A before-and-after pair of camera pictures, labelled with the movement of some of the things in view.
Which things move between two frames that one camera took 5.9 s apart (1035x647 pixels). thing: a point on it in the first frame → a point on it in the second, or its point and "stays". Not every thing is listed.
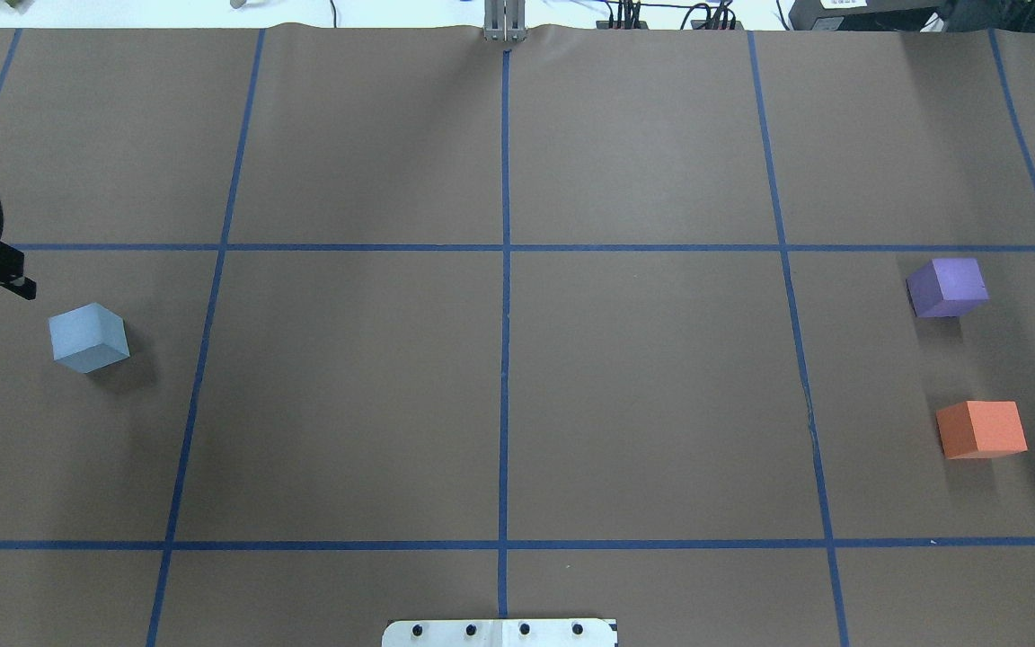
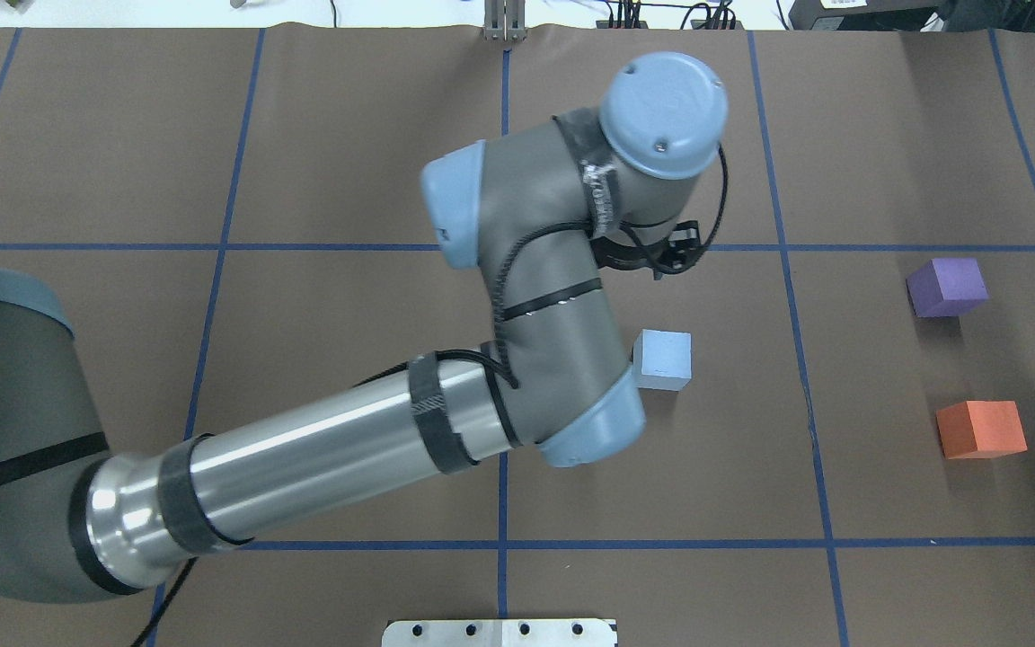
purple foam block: [942, 288] stays
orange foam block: [980, 429] stays
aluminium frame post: [505, 21] stays
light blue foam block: [88, 338] → [663, 359]
